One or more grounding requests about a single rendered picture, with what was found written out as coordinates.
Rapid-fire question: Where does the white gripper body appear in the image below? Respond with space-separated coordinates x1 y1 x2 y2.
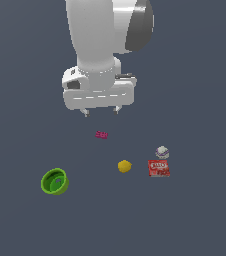
61 56 138 112

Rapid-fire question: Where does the magenta toy brick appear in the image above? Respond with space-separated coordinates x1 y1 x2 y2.
95 130 109 140

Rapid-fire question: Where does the yellow lemon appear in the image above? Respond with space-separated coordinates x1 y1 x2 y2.
117 159 133 174

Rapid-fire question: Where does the white purple ball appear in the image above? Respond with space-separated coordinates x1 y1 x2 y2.
155 145 170 160

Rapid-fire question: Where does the red gelatin box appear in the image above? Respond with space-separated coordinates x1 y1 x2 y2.
147 159 171 178

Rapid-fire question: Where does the green cup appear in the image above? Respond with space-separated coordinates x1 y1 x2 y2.
40 167 70 196

